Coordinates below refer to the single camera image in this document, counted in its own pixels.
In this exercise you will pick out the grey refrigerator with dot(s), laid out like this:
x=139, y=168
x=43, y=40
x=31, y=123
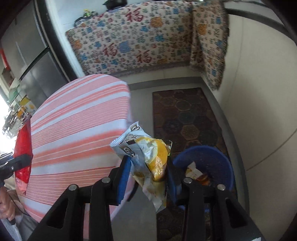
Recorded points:
x=33, y=51

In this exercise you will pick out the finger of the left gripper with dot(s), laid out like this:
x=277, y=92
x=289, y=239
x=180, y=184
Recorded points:
x=15, y=164

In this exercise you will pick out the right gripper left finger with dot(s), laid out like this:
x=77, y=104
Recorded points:
x=65, y=220

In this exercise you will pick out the person's left hand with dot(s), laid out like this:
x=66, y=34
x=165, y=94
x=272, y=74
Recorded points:
x=7, y=206

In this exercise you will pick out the small red candy wrapper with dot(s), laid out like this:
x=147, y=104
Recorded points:
x=23, y=146

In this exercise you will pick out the patterned fu character blanket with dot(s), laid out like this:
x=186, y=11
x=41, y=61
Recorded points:
x=155, y=34

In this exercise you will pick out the blue plastic trash basket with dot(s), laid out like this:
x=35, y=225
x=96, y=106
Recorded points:
x=208, y=160

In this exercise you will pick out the yellow green cardboard box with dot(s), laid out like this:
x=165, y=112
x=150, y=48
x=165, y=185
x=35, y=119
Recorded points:
x=28, y=105

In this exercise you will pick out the dark hexagon pattern rug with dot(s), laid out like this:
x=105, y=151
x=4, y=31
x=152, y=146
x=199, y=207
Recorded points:
x=185, y=118

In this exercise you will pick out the pink striped tablecloth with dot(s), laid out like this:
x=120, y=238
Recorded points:
x=71, y=134

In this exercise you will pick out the black cooking pot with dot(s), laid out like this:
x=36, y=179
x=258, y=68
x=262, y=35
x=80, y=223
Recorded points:
x=114, y=4

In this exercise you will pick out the white fleece sleeve forearm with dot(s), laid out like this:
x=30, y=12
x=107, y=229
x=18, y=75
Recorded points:
x=11, y=228

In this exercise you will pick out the green metal shelf rack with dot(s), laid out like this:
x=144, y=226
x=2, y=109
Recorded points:
x=17, y=111

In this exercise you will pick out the yellow silver snack wrapper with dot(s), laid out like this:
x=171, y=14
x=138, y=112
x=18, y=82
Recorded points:
x=148, y=161

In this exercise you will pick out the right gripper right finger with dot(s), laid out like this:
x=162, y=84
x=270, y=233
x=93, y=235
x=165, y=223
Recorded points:
x=228, y=219

